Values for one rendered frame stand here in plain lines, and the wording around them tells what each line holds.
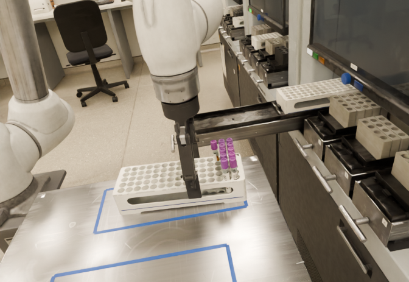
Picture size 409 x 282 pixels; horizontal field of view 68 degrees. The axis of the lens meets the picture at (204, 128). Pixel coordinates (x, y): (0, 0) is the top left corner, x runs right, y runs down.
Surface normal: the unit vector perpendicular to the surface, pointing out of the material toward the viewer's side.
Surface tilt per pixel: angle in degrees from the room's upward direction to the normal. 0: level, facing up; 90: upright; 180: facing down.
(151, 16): 81
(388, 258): 90
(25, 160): 92
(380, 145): 90
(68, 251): 0
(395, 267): 90
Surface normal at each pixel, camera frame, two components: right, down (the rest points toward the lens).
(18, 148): 0.93, -0.13
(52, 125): 0.89, 0.23
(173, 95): 0.02, 0.51
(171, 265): -0.13, -0.85
